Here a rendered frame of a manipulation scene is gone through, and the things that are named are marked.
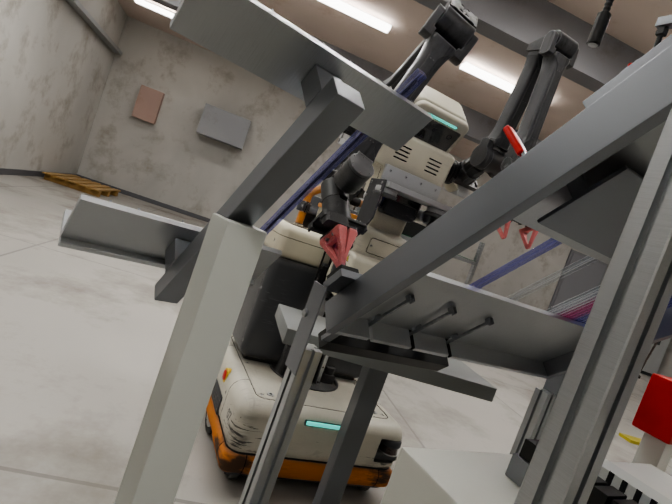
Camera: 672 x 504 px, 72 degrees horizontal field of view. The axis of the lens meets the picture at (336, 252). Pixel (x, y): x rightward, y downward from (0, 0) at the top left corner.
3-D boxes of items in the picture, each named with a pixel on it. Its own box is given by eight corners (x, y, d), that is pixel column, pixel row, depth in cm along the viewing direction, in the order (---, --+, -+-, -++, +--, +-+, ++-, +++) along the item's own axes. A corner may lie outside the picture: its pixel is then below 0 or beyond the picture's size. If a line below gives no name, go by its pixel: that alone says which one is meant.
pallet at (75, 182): (69, 179, 802) (71, 173, 801) (119, 196, 822) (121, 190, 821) (39, 178, 678) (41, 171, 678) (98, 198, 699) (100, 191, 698)
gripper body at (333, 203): (368, 232, 90) (365, 203, 94) (325, 215, 85) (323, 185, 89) (349, 248, 94) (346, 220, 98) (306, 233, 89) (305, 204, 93)
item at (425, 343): (334, 334, 87) (332, 300, 91) (543, 378, 120) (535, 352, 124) (338, 331, 87) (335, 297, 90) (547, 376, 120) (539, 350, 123)
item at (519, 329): (337, 319, 88) (336, 304, 90) (544, 367, 121) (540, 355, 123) (403, 274, 75) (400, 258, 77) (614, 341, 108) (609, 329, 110)
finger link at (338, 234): (372, 266, 85) (367, 226, 90) (340, 255, 81) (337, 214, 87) (350, 283, 89) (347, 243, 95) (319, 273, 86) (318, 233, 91)
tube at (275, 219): (224, 269, 88) (224, 264, 88) (231, 270, 88) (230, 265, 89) (419, 73, 58) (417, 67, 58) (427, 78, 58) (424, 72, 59)
